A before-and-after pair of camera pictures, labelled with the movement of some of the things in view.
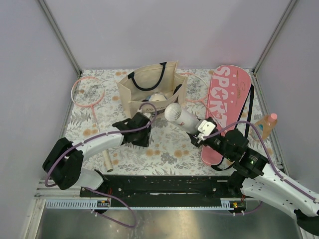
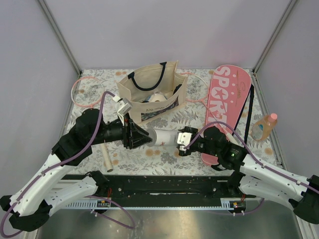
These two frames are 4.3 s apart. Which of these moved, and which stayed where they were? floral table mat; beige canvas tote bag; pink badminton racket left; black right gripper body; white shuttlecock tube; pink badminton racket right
Moved: black right gripper body; white shuttlecock tube
Stayed: beige canvas tote bag; floral table mat; pink badminton racket left; pink badminton racket right
